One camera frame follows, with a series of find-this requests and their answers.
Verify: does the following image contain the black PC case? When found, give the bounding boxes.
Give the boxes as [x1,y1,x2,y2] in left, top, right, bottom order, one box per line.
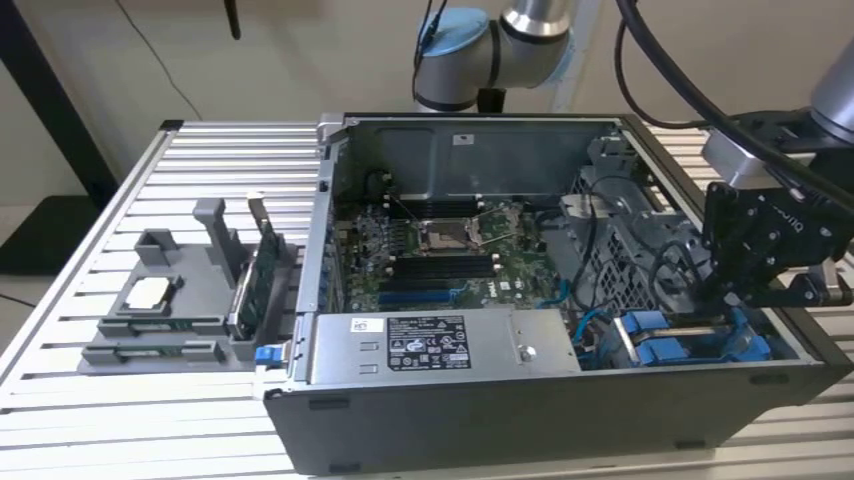
[258,112,854,477]

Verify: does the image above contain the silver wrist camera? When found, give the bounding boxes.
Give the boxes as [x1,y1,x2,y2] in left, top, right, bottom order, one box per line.
[701,127,820,189]

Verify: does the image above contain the silver CPU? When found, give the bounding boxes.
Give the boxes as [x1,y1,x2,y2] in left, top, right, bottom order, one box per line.
[128,276,183,310]

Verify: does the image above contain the hard disk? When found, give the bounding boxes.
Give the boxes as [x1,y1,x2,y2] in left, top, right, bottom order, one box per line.
[617,307,779,367]

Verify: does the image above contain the black hanging antenna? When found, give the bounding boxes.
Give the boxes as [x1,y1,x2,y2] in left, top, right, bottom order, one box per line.
[223,0,243,41]

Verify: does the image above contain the green RAM stick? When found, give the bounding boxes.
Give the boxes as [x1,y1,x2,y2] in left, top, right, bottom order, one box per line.
[106,343,202,359]

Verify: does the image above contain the green motherboard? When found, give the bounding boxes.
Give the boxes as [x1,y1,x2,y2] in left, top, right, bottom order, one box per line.
[332,196,563,315]

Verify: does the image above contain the black power wire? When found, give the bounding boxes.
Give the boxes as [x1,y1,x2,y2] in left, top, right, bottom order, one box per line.
[649,238,727,312]

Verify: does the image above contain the black stand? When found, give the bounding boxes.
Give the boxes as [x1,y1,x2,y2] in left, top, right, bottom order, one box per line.
[0,0,126,277]

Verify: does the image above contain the CPU socket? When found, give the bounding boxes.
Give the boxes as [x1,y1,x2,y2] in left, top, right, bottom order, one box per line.
[417,217,482,252]

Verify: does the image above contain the green graphics card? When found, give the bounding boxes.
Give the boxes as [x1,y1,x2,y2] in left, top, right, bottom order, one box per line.
[224,191,290,344]

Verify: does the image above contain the locking lever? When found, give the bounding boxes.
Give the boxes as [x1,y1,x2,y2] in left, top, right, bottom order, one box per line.
[389,191,423,222]

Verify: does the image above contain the blue expansion slot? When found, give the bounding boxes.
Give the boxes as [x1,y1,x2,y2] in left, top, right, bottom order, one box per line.
[378,288,458,307]

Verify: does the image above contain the thick black arm cables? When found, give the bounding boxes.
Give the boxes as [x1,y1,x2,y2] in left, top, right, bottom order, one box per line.
[613,0,836,206]

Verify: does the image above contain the grey parts rack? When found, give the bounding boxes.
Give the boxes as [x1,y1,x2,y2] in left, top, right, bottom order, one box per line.
[78,197,312,377]

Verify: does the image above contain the grey power supply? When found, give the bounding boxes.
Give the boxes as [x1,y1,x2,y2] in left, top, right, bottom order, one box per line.
[311,307,581,387]

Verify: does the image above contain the metal disk bay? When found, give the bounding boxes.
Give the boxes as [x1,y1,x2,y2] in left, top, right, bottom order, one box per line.
[557,164,713,322]

